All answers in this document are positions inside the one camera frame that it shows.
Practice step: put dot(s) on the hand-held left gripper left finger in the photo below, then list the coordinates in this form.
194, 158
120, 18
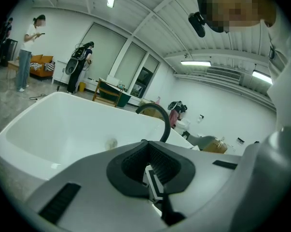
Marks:
116, 175

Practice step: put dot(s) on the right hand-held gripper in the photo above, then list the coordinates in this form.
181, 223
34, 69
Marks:
153, 185

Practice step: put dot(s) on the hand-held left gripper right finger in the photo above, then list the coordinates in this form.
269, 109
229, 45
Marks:
184, 175

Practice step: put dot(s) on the white bathtub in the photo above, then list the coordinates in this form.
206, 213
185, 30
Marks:
63, 120

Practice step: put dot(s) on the brown box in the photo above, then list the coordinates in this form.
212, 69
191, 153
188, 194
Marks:
216, 147

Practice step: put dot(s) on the white toilet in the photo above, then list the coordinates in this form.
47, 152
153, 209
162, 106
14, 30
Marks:
184, 126

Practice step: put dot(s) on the wooden shelf rack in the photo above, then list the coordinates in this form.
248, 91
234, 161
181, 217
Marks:
106, 98

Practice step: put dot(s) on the pink spray bottle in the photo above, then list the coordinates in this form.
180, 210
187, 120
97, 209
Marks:
158, 100

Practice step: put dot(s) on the yellow waste bin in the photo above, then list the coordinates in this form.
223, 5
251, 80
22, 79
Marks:
82, 87

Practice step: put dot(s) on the dark glass window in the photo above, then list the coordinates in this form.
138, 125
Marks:
142, 81

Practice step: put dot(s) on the white drawer cabinet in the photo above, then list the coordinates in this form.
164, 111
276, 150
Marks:
60, 71

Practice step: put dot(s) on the striped pillow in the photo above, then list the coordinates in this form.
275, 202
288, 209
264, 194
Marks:
49, 66

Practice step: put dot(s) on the orange sofa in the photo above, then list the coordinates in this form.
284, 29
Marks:
37, 68

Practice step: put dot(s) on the small wooden side table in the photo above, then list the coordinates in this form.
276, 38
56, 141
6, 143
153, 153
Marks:
12, 65

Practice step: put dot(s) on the person's light sweatshirt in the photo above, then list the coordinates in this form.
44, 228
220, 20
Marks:
285, 57

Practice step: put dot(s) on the person's head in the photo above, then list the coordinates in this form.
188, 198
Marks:
232, 8

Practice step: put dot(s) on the small wall fixture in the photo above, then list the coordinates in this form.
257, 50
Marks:
240, 140
200, 118

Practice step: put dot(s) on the white wall vent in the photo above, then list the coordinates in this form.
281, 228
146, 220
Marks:
223, 74

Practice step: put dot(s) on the black head-worn camera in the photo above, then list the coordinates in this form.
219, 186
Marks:
197, 24

